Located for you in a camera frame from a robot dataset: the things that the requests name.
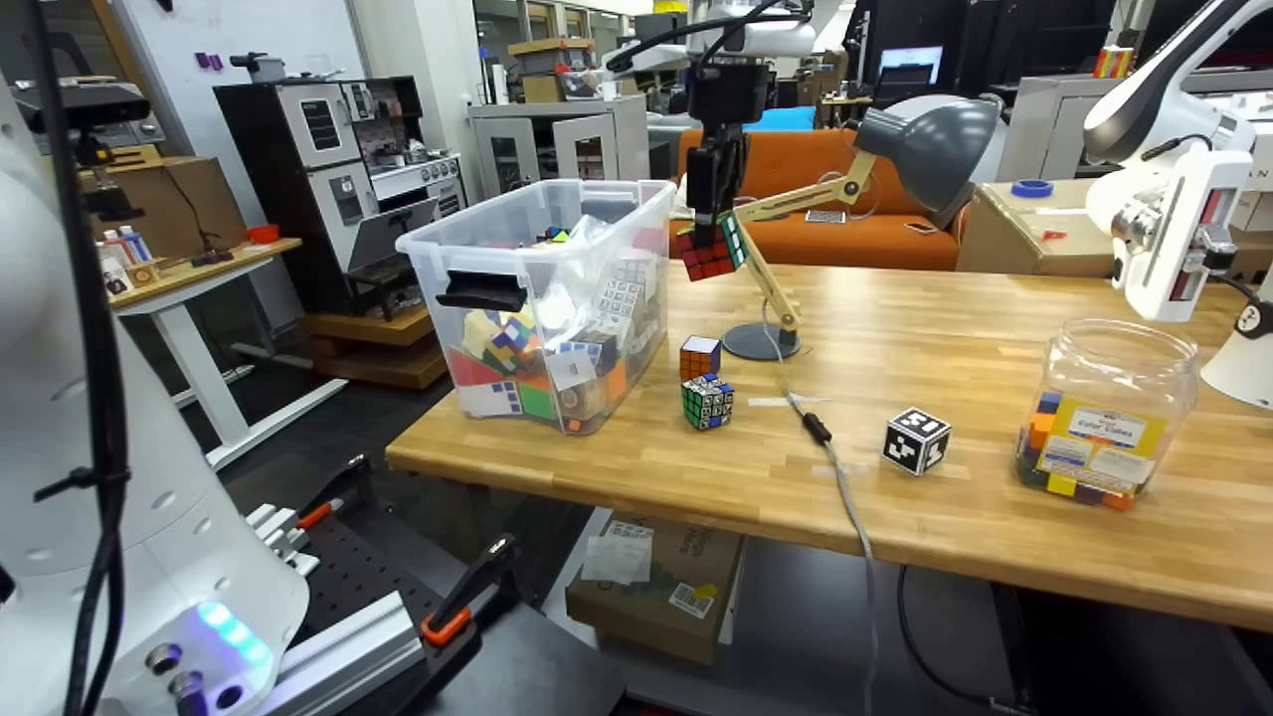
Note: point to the orange sofa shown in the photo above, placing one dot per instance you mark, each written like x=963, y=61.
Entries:
x=882, y=229

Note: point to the clear plastic storage bin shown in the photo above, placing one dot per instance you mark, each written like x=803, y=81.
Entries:
x=596, y=260

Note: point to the wooden desk lamp grey shade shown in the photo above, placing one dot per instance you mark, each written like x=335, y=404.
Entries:
x=938, y=149

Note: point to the white cabinet with glass doors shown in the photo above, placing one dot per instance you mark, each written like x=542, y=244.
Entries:
x=559, y=141

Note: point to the black bin latch handle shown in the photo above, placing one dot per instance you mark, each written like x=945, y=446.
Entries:
x=483, y=291

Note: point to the black white marker cube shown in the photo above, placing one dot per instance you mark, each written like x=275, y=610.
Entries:
x=916, y=441

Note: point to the clear plastic jar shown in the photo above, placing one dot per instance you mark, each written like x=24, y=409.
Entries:
x=1107, y=409

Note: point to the cardboard box under table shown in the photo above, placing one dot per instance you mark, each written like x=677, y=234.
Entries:
x=658, y=588

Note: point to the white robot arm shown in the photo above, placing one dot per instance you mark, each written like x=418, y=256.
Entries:
x=133, y=588

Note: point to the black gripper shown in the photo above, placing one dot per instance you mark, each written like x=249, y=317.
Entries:
x=727, y=99

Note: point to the green blue Rubik's cube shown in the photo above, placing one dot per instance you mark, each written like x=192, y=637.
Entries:
x=705, y=404

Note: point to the orange brown Rubik's cube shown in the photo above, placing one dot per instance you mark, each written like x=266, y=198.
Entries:
x=698, y=356

